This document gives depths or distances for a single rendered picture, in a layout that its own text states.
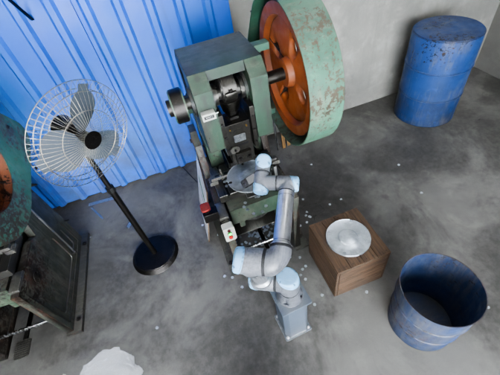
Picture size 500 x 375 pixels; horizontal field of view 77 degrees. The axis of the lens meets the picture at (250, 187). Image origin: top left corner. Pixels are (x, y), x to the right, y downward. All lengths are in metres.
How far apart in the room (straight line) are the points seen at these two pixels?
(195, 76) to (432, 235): 2.10
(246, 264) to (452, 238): 1.90
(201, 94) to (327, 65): 0.61
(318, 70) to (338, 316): 1.59
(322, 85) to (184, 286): 1.79
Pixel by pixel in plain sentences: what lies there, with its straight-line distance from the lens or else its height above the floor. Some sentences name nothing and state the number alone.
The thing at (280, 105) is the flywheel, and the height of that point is 1.06.
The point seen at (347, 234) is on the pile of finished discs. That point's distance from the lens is 2.23.
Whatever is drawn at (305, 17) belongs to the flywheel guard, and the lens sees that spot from 1.56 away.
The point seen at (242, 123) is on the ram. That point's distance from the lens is 1.82.
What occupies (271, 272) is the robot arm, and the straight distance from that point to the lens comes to 1.32.
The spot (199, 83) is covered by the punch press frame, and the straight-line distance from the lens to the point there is 1.63.
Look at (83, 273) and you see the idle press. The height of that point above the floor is 0.03.
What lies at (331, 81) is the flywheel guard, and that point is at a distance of 1.54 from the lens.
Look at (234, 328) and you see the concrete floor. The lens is 2.37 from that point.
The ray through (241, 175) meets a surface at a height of 0.79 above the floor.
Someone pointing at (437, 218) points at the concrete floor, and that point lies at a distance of 2.94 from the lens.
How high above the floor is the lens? 2.21
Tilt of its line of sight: 47 degrees down
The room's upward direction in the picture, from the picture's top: 12 degrees counter-clockwise
